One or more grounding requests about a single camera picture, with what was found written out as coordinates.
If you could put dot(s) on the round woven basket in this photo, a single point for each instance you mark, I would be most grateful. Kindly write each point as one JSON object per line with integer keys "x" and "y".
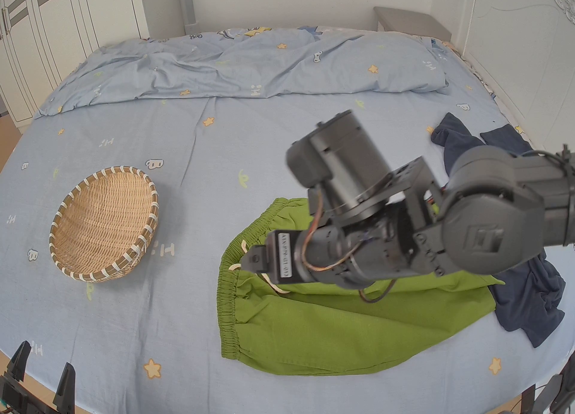
{"x": 103, "y": 223}

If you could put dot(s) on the dark blue garment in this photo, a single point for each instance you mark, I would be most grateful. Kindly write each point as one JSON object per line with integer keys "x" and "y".
{"x": 525, "y": 309}

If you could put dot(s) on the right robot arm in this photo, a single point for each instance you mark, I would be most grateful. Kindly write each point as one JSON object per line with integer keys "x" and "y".
{"x": 494, "y": 205}

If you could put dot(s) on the pale blue quilt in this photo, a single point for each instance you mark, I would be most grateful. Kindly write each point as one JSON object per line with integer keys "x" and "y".
{"x": 269, "y": 66}

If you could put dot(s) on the grey bedside table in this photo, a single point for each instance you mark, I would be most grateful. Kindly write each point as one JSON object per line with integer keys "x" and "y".
{"x": 404, "y": 21}

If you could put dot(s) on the bed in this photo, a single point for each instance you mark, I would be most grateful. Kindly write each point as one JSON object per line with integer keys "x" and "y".
{"x": 224, "y": 156}

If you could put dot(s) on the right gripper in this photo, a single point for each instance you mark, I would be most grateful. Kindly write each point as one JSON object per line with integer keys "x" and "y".
{"x": 323, "y": 259}

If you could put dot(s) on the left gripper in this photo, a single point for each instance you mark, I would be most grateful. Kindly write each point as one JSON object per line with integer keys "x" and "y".
{"x": 15, "y": 396}

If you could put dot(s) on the white wardrobe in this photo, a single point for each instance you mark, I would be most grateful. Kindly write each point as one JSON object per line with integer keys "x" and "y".
{"x": 54, "y": 21}

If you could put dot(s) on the green shorts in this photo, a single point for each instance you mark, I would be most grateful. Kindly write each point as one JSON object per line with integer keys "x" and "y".
{"x": 341, "y": 331}

